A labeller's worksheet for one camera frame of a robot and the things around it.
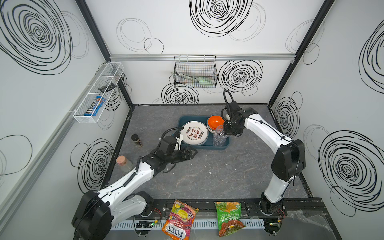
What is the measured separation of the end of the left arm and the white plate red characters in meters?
0.27

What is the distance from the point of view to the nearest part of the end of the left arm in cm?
58

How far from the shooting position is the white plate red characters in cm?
97
